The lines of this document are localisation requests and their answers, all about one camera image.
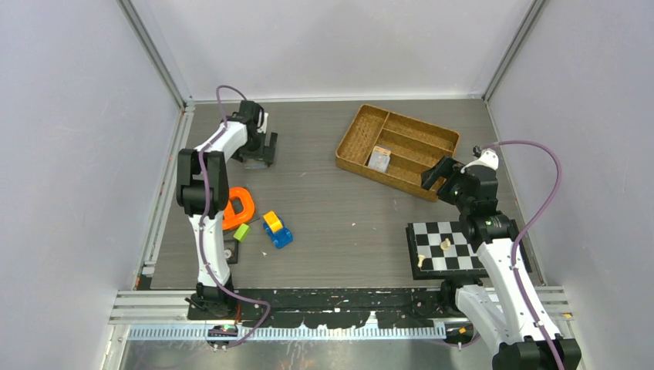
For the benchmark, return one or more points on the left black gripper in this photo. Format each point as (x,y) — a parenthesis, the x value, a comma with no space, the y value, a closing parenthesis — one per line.
(264,153)

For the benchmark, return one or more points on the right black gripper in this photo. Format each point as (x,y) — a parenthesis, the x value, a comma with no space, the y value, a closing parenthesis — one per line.
(446,167)

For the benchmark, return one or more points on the credit card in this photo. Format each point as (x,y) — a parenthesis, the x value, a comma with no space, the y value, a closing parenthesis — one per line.
(379,158)

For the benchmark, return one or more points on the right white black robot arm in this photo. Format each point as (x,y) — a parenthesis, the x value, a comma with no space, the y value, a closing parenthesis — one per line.
(517,329)

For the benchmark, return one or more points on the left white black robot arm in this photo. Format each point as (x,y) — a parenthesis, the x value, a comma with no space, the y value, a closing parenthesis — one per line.
(202,191)

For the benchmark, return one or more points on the woven wicker divided tray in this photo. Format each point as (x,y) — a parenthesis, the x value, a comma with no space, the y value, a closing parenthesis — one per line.
(413,147)

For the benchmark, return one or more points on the orange tape dispenser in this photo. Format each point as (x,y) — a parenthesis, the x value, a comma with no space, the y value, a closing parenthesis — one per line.
(239,210)

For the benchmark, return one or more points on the wooden chess pawn upper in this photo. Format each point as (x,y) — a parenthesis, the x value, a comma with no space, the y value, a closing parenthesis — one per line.
(445,244)

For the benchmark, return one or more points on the blue yellow toy car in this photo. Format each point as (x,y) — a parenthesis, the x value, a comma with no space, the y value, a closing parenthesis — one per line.
(274,227)

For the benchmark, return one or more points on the black white chessboard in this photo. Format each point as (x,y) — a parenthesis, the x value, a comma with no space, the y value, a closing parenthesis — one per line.
(439,249)

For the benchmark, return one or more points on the green block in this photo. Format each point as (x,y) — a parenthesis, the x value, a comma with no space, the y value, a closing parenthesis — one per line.
(241,232)

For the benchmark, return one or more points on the small black square box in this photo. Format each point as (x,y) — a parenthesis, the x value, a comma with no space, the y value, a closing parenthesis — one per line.
(231,251)

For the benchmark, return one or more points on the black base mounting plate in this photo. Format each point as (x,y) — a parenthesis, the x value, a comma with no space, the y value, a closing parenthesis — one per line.
(329,308)

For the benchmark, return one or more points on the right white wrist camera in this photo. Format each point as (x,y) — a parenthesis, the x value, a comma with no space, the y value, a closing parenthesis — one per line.
(488,158)

